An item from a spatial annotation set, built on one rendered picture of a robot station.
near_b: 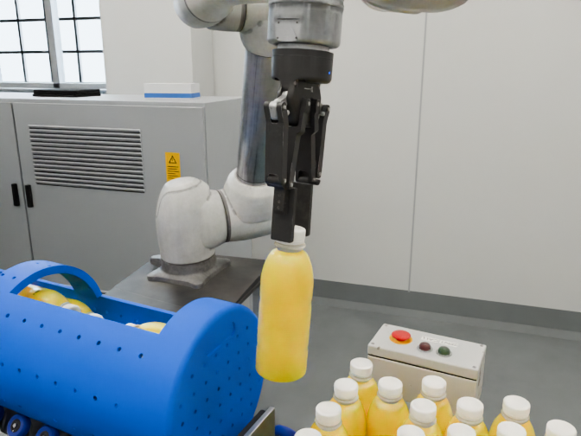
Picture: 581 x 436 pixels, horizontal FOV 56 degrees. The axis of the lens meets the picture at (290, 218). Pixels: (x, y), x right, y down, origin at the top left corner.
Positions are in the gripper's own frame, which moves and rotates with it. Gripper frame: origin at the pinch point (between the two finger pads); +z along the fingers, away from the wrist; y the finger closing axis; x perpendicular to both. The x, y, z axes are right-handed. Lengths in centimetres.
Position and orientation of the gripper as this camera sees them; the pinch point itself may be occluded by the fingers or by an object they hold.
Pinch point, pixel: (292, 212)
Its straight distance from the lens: 70.5
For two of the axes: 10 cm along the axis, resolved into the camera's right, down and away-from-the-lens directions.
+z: -0.6, 9.8, 2.1
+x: 8.7, 1.6, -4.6
